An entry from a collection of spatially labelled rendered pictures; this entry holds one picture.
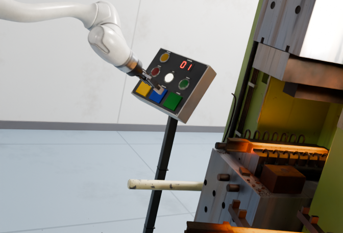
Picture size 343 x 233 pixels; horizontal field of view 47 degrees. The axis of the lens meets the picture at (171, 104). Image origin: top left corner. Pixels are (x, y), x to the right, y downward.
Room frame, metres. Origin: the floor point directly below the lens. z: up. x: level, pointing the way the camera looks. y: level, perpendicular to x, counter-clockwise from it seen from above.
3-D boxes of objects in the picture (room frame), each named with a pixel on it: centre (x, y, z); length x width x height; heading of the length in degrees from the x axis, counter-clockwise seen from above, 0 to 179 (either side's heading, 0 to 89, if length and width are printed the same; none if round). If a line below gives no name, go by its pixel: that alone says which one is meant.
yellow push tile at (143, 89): (1.88, 0.14, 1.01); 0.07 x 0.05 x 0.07; 47
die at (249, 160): (1.49, -0.50, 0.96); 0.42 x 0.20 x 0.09; 112
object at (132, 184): (1.70, -0.09, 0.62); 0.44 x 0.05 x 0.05; 112
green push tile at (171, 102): (1.74, 0.00, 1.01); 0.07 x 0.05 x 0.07; 47
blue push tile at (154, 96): (1.81, 0.07, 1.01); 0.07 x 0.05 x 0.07; 47
